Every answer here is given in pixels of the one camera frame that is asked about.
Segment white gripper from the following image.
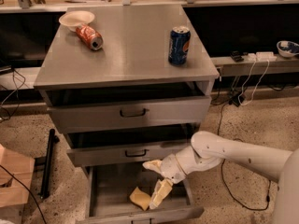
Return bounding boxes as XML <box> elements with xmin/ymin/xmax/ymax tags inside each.
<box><xmin>143</xmin><ymin>154</ymin><xmax>186</xmax><ymax>209</ymax></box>

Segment yellow sponge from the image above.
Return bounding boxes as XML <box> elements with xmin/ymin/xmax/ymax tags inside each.
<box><xmin>129</xmin><ymin>187</ymin><xmax>150</xmax><ymax>211</ymax></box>

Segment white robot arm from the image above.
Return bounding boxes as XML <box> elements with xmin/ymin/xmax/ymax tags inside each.
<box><xmin>143</xmin><ymin>131</ymin><xmax>299</xmax><ymax>224</ymax></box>

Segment middle grey drawer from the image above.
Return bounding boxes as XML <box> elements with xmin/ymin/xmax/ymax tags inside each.
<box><xmin>67</xmin><ymin>124</ymin><xmax>197</xmax><ymax>167</ymax></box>

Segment grey drawer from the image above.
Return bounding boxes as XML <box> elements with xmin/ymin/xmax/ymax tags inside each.
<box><xmin>76</xmin><ymin>162</ymin><xmax>204</xmax><ymax>224</ymax></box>
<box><xmin>67</xmin><ymin>124</ymin><xmax>197</xmax><ymax>167</ymax></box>
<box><xmin>48</xmin><ymin>95</ymin><xmax>211</xmax><ymax>133</ymax></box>

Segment bottom grey drawer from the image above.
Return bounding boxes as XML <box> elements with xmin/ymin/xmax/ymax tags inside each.
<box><xmin>76</xmin><ymin>162</ymin><xmax>204</xmax><ymax>224</ymax></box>

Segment grey metal drawer cabinet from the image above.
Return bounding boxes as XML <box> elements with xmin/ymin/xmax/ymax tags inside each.
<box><xmin>33</xmin><ymin>4</ymin><xmax>221</xmax><ymax>224</ymax></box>

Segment top grey drawer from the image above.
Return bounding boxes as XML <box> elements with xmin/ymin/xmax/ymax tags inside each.
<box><xmin>48</xmin><ymin>95</ymin><xmax>211</xmax><ymax>133</ymax></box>

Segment black tripod leg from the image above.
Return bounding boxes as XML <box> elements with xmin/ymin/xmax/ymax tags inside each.
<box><xmin>39</xmin><ymin>129</ymin><xmax>60</xmax><ymax>199</ymax></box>

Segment blue pepsi can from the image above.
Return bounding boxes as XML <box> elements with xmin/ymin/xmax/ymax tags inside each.
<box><xmin>168</xmin><ymin>26</ymin><xmax>191</xmax><ymax>65</ymax></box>

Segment black remote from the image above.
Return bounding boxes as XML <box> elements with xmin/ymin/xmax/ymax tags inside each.
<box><xmin>231</xmin><ymin>50</ymin><xmax>244</xmax><ymax>63</ymax></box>

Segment cardboard box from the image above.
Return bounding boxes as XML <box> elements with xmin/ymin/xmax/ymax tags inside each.
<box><xmin>0</xmin><ymin>145</ymin><xmax>35</xmax><ymax>224</ymax></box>

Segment white power strip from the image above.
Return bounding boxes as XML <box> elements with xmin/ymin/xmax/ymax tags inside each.
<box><xmin>248</xmin><ymin>51</ymin><xmax>277</xmax><ymax>62</ymax></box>

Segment red soda can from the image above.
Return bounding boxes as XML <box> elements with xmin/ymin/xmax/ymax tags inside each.
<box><xmin>76</xmin><ymin>24</ymin><xmax>104</xmax><ymax>50</ymax></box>

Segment blue white ceramic bowl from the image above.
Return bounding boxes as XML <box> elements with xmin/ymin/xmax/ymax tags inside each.
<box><xmin>277</xmin><ymin>40</ymin><xmax>299</xmax><ymax>58</ymax></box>

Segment black floor cable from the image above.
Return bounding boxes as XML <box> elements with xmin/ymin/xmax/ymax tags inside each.
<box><xmin>216</xmin><ymin>101</ymin><xmax>272</xmax><ymax>212</ymax></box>

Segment white cable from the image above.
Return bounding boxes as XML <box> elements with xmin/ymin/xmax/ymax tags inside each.
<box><xmin>237</xmin><ymin>59</ymin><xmax>271</xmax><ymax>107</ymax></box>

